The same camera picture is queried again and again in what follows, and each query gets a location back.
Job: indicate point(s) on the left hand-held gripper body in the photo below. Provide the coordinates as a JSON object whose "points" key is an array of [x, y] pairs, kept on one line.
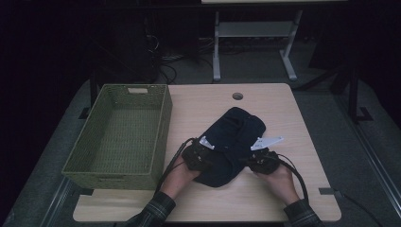
{"points": [[197, 157]]}

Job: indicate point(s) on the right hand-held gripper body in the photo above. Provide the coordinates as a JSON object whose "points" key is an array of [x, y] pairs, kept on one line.
{"points": [[265, 162]]}

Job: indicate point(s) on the dark navy garment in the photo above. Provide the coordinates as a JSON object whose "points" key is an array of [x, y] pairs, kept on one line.
{"points": [[230, 132]]}

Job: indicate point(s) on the green woven basket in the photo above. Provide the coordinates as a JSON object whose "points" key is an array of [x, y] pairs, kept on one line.
{"points": [[126, 132]]}

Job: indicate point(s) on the person's right hand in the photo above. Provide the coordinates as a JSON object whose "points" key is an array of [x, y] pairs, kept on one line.
{"points": [[282, 183]]}

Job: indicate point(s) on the person's left hand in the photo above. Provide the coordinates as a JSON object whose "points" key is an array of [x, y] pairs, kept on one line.
{"points": [[178, 181]]}

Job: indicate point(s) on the grey tape strip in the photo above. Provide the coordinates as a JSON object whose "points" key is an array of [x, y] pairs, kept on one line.
{"points": [[326, 191]]}

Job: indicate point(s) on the black metal stand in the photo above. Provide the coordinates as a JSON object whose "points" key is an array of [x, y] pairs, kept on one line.
{"points": [[353, 94]]}

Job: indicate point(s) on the black stand with foot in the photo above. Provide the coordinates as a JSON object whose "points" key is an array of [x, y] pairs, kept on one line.
{"points": [[93, 91]]}

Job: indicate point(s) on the dark cabinet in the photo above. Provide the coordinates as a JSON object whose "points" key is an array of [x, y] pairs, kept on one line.
{"points": [[126, 50]]}

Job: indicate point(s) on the metal floor rail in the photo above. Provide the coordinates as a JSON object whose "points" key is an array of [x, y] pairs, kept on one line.
{"points": [[56, 201], [372, 157]]}

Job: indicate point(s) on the white metal table frame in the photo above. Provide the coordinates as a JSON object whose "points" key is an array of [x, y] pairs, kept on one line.
{"points": [[252, 29]]}

